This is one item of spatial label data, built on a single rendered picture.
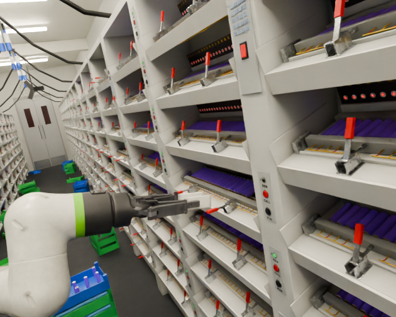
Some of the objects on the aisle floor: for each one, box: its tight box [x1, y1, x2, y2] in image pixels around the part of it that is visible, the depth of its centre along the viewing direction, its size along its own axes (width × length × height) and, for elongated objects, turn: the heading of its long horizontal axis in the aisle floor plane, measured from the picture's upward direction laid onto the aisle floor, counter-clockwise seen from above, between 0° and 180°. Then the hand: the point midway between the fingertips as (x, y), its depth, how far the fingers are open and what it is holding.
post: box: [226, 0, 342, 317], centre depth 78 cm, size 20×9×176 cm, turn 158°
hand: (195, 200), depth 75 cm, fingers open, 3 cm apart
